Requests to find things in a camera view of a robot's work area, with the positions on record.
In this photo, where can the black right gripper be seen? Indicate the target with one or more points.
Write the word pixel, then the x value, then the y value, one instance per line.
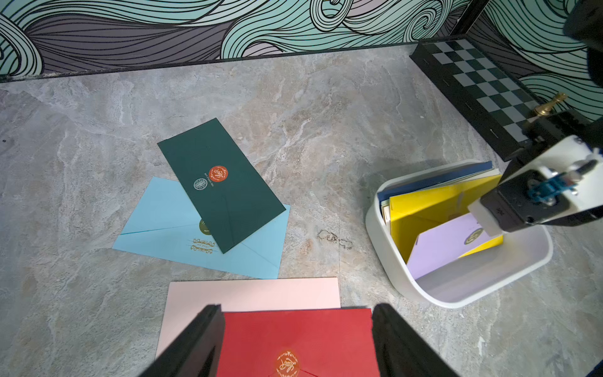
pixel 551 132

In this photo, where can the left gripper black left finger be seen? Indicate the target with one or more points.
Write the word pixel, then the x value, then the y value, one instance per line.
pixel 196 351

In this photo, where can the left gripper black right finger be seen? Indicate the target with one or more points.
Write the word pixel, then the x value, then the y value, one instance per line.
pixel 400 350

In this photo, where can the lavender envelope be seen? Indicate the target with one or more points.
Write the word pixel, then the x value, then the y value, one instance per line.
pixel 444 244

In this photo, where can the light blue envelope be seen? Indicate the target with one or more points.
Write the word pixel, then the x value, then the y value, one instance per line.
pixel 165 225

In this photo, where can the yellow envelope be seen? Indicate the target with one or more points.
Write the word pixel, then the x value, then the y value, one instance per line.
pixel 414 213

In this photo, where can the dark blue envelope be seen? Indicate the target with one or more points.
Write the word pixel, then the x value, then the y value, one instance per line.
pixel 431 177

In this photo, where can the dark green envelope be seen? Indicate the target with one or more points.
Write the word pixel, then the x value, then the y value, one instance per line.
pixel 230 196

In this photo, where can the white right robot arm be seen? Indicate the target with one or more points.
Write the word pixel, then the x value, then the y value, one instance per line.
pixel 562 42

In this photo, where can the white plastic storage box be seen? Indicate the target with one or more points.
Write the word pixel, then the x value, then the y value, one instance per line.
pixel 466 280

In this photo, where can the gold chess piece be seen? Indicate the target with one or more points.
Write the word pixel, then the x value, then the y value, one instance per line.
pixel 546 108

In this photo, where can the black white chessboard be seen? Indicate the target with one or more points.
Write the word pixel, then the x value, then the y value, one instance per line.
pixel 495 104

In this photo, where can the pink envelope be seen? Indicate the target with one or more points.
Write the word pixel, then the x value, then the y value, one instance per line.
pixel 188 298

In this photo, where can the red envelope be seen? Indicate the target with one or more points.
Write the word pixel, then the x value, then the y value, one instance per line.
pixel 316 342

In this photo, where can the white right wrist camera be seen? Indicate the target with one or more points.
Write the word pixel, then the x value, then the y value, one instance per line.
pixel 560 187

